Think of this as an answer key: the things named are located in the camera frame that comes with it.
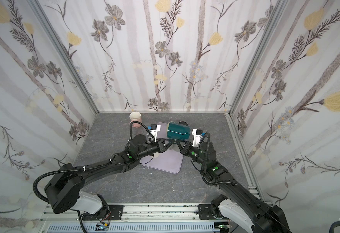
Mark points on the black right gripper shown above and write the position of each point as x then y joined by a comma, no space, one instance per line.
186,148

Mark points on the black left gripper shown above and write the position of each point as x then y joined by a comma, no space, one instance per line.
161,145

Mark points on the dark teal mug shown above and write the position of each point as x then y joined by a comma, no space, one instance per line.
178,131

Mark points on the pink mug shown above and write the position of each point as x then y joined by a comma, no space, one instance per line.
135,116

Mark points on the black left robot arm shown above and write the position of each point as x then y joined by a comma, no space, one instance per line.
62,191

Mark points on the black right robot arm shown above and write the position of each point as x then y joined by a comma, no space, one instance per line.
240,206

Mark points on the black mug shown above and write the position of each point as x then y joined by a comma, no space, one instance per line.
183,123

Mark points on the lavender plastic tray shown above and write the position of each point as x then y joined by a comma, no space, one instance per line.
169,161

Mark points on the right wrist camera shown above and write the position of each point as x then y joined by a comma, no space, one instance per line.
197,136

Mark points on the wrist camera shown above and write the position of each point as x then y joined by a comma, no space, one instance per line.
197,136
154,129

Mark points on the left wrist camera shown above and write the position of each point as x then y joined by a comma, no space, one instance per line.
154,129

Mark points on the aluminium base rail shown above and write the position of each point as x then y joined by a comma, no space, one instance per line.
215,217

